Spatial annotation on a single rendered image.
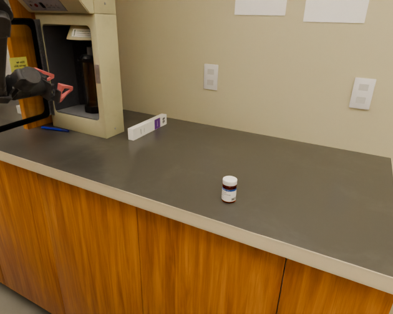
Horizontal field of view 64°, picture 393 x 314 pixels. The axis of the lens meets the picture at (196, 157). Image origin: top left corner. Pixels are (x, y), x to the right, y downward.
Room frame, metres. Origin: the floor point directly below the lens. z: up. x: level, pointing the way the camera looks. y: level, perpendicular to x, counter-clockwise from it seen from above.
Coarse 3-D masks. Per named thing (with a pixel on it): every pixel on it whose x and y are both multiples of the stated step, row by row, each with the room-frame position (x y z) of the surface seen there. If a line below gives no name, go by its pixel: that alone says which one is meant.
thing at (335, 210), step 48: (0, 144) 1.12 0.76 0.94; (48, 144) 1.13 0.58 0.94; (96, 144) 1.14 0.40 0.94; (144, 144) 1.16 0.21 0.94; (192, 144) 1.17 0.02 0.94; (240, 144) 1.19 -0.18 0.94; (288, 144) 1.20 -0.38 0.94; (96, 192) 0.83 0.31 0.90; (144, 192) 0.78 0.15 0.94; (192, 192) 0.79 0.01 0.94; (240, 192) 0.80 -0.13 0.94; (288, 192) 0.80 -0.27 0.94; (336, 192) 0.81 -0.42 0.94; (384, 192) 0.82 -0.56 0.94; (240, 240) 0.62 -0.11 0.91; (288, 240) 0.58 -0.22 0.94; (336, 240) 0.58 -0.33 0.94; (384, 240) 0.59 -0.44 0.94; (384, 288) 0.48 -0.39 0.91
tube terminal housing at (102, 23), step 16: (96, 0) 1.22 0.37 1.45; (112, 0) 1.29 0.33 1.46; (48, 16) 1.32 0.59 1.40; (64, 16) 1.28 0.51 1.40; (80, 16) 1.24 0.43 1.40; (96, 16) 1.21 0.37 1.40; (112, 16) 1.29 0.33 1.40; (96, 32) 1.21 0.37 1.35; (112, 32) 1.28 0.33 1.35; (96, 48) 1.21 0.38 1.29; (112, 48) 1.27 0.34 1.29; (96, 64) 1.21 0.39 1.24; (112, 64) 1.27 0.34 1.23; (112, 80) 1.26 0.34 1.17; (112, 96) 1.26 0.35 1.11; (112, 112) 1.25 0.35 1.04; (80, 128) 1.27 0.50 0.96; (96, 128) 1.23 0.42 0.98; (112, 128) 1.24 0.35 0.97
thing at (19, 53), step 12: (12, 36) 1.23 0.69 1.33; (24, 36) 1.28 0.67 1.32; (12, 48) 1.22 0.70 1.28; (24, 48) 1.27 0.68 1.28; (12, 60) 1.21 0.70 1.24; (24, 60) 1.26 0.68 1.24; (36, 96) 1.28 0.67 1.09; (0, 108) 1.13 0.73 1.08; (12, 108) 1.18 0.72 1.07; (24, 108) 1.22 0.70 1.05; (36, 108) 1.27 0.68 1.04; (0, 120) 1.12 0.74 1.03; (12, 120) 1.17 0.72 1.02
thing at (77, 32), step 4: (72, 28) 1.30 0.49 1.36; (76, 28) 1.29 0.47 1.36; (80, 28) 1.29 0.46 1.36; (84, 28) 1.29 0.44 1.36; (88, 28) 1.29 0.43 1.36; (68, 32) 1.33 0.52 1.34; (72, 32) 1.29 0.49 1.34; (76, 32) 1.29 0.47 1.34; (80, 32) 1.28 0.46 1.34; (84, 32) 1.28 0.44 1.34; (88, 32) 1.29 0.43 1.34; (68, 36) 1.31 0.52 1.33; (72, 36) 1.29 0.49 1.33; (76, 36) 1.28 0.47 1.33; (80, 36) 1.28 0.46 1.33; (84, 36) 1.28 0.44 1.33; (88, 36) 1.28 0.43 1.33
